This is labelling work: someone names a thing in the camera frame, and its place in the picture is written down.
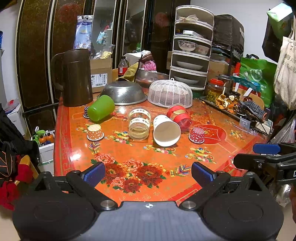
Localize green plastic cup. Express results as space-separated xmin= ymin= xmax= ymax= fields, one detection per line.
xmin=87 ymin=95 xmax=115 ymax=122

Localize white paper cup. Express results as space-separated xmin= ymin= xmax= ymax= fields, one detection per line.
xmin=153 ymin=115 xmax=181 ymax=147

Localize white foam box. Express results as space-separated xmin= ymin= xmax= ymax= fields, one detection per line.
xmin=31 ymin=129 xmax=56 ymax=175

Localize red polka dot cupcake liner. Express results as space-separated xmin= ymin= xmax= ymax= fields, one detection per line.
xmin=189 ymin=127 xmax=205 ymax=144

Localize orange polka dot cupcake liner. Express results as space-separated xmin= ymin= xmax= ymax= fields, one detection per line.
xmin=87 ymin=124 xmax=104 ymax=141

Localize black tray of dried peels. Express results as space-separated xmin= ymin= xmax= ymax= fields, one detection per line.
xmin=200 ymin=95 xmax=267 ymax=123

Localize beige canvas tote bag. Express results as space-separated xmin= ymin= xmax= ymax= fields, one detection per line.
xmin=273 ymin=16 xmax=296 ymax=110

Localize purple polka dot cupcake liner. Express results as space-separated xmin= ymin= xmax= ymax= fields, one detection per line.
xmin=83 ymin=106 xmax=89 ymax=118

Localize green shopping bag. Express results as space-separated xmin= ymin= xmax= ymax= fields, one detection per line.
xmin=240 ymin=54 xmax=277 ymax=108

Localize red plastic jar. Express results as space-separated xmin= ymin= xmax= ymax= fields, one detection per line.
xmin=166 ymin=104 xmax=192 ymax=133

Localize red lid pickle jar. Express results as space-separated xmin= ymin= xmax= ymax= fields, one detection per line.
xmin=206 ymin=78 xmax=224 ymax=103

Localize clear plastic jar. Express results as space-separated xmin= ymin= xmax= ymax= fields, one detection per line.
xmin=127 ymin=106 xmax=152 ymax=141

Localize steel colander bowl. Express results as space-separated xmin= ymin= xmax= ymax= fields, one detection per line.
xmin=99 ymin=81 xmax=147 ymax=105

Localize white mesh food cover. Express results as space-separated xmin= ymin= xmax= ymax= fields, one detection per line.
xmin=147 ymin=78 xmax=193 ymax=108

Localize dark brown pitcher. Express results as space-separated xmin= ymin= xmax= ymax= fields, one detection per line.
xmin=50 ymin=49 xmax=93 ymax=107

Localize cardboard box with label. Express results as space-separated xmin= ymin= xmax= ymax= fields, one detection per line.
xmin=90 ymin=58 xmax=112 ymax=93

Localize large steel basin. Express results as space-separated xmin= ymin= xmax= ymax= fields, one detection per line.
xmin=134 ymin=69 xmax=169 ymax=88

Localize black bag on shelf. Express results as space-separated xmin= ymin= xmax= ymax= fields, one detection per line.
xmin=213 ymin=14 xmax=244 ymax=59

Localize red label soda bottle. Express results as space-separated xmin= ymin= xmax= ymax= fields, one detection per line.
xmin=117 ymin=56 xmax=128 ymax=77

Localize white tiered dish rack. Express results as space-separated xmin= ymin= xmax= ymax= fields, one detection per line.
xmin=170 ymin=5 xmax=214 ymax=91

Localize blue white snack bag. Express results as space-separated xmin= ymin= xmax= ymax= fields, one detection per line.
xmin=73 ymin=15 xmax=93 ymax=51

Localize dark wooden wardrobe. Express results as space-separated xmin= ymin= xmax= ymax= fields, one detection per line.
xmin=16 ymin=0 xmax=188 ymax=133

